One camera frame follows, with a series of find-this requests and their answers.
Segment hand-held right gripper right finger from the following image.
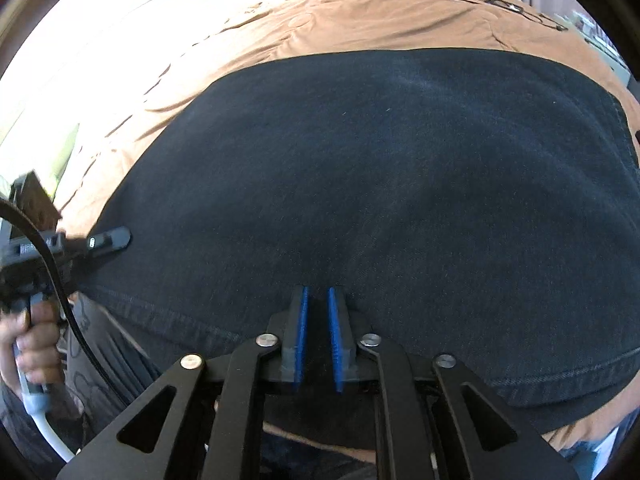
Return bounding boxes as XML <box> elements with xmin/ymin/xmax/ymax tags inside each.
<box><xmin>326</xmin><ymin>286</ymin><xmax>564</xmax><ymax>480</ymax></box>

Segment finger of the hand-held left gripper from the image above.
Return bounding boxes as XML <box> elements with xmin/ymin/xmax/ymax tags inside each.
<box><xmin>70</xmin><ymin>226</ymin><xmax>132</xmax><ymax>267</ymax></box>

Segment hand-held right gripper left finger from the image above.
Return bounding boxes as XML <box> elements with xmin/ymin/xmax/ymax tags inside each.
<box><xmin>55</xmin><ymin>285</ymin><xmax>312</xmax><ymax>480</ymax></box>

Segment dark denim pants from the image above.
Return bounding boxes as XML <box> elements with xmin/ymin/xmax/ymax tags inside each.
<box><xmin>75</xmin><ymin>50</ymin><xmax>640</xmax><ymax>422</ymax></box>

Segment person's left hand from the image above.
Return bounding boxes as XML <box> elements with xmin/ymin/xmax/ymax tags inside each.
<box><xmin>0</xmin><ymin>302</ymin><xmax>67</xmax><ymax>397</ymax></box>

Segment light green pillow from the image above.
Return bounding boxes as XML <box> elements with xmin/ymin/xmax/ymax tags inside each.
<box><xmin>49</xmin><ymin>122</ymin><xmax>82</xmax><ymax>197</ymax></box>

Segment orange-brown bed blanket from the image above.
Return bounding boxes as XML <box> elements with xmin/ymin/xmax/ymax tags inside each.
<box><xmin>50</xmin><ymin>0</ymin><xmax>640</xmax><ymax>453</ymax></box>

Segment black cable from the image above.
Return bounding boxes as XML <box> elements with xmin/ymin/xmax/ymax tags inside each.
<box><xmin>0</xmin><ymin>200</ymin><xmax>132</xmax><ymax>407</ymax></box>

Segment white cable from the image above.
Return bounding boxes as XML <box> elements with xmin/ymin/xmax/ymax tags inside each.
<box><xmin>20</xmin><ymin>390</ymin><xmax>77</xmax><ymax>462</ymax></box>

